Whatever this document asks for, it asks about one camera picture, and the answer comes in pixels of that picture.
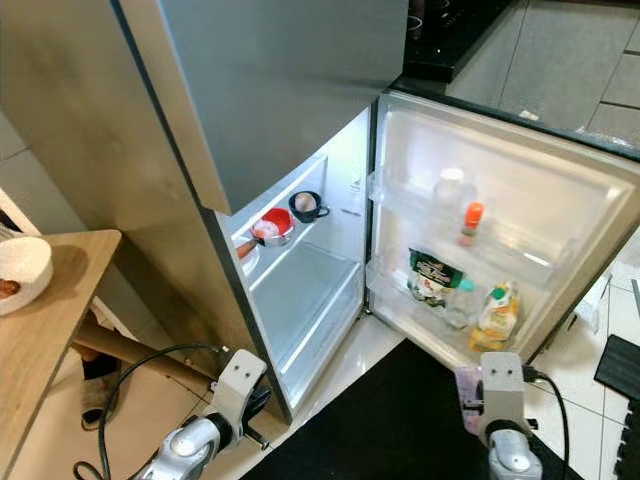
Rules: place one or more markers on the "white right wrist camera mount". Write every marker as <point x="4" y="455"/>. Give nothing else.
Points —
<point x="502" y="390"/>

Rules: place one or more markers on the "beige egg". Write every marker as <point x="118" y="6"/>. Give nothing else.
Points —
<point x="304" y="202"/>

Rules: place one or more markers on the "red bowl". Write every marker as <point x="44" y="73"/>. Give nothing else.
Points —
<point x="277" y="221"/>

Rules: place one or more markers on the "orange sweet potato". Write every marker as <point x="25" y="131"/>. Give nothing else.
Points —
<point x="10" y="288"/>

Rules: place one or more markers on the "wooden table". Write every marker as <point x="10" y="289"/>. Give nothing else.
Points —
<point x="50" y="380"/>

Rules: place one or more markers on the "loose black foam tile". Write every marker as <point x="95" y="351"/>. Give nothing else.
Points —
<point x="618" y="365"/>

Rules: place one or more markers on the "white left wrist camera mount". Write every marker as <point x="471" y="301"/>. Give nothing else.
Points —
<point x="240" y="385"/>

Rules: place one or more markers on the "black foam puzzle mat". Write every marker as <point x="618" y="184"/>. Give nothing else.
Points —
<point x="632" y="445"/>

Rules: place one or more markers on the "pink plastic measuring cup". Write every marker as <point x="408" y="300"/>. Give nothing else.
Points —
<point x="468" y="395"/>

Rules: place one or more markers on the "black countertop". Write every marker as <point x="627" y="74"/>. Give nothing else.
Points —
<point x="445" y="40"/>

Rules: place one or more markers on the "clear bottle white cap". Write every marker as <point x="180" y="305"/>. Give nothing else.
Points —
<point x="455" y="190"/>

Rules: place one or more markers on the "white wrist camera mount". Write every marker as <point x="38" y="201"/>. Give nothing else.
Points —
<point x="240" y="385"/>
<point x="502" y="390"/>

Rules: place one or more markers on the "clear bottle teal cap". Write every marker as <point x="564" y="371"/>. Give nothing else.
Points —
<point x="460" y="305"/>

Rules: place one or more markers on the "small bottle orange cap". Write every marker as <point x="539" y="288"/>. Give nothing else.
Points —
<point x="472" y="215"/>

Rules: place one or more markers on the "green black food packet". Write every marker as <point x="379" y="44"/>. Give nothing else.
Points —
<point x="434" y="273"/>

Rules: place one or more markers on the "silver fridge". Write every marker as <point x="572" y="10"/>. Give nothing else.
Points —
<point x="260" y="80"/>

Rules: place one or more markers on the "white bowl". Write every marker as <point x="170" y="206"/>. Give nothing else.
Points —
<point x="30" y="262"/>

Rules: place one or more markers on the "black floor mat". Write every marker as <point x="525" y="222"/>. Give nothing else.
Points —
<point x="400" y="420"/>

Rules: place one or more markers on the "grey kitchen cabinets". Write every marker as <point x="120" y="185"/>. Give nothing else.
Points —
<point x="540" y="60"/>

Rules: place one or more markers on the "grey slipper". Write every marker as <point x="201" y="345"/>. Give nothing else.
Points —
<point x="102" y="395"/>

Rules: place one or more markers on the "black mug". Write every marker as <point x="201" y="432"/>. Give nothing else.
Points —
<point x="315" y="213"/>

